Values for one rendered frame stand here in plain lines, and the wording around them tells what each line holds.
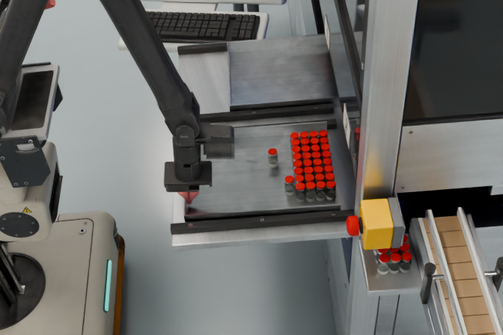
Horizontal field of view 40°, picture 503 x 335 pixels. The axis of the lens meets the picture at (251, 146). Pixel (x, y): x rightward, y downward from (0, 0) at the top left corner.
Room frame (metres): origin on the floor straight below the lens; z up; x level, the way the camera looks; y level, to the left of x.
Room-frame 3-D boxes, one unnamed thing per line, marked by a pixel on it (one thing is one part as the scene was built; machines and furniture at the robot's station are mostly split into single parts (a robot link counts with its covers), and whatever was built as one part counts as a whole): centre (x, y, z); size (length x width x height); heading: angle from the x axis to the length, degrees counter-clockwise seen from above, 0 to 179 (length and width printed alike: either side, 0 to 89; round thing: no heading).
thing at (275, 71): (1.41, -0.13, 0.90); 0.34 x 0.26 x 0.04; 89
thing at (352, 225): (0.81, -0.19, 1.00); 0.04 x 0.04 x 0.04; 89
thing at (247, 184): (1.07, -0.01, 0.90); 0.34 x 0.26 x 0.04; 88
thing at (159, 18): (1.76, 0.15, 0.82); 0.40 x 0.14 x 0.02; 78
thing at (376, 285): (0.80, -0.28, 0.87); 0.14 x 0.13 x 0.02; 89
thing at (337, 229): (1.24, -0.05, 0.87); 0.70 x 0.48 x 0.02; 179
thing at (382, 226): (0.81, -0.23, 1.00); 0.08 x 0.07 x 0.07; 89
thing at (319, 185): (1.06, -0.15, 0.91); 0.18 x 0.02 x 0.05; 178
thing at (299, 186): (1.06, -0.10, 0.91); 0.18 x 0.02 x 0.05; 178
